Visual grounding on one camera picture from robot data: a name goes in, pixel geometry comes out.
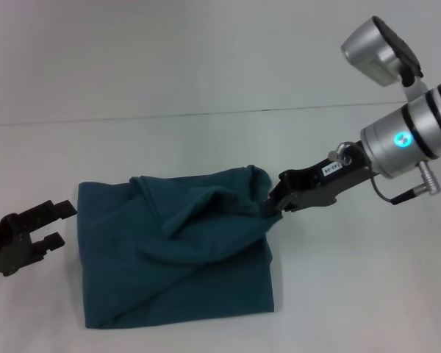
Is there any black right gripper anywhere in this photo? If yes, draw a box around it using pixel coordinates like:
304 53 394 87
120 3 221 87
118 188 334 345
259 140 380 219

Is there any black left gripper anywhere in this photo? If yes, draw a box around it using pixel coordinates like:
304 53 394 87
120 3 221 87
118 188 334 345
0 199 78 279

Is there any blue t-shirt with FREE print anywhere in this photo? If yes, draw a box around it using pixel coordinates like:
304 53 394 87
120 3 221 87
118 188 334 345
76 165 284 329

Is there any grey cable with metal plug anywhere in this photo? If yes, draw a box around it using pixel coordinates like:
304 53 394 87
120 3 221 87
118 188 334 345
326 141 441 206

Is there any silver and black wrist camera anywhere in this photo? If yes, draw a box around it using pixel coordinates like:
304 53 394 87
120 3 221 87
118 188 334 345
340 15 425 88

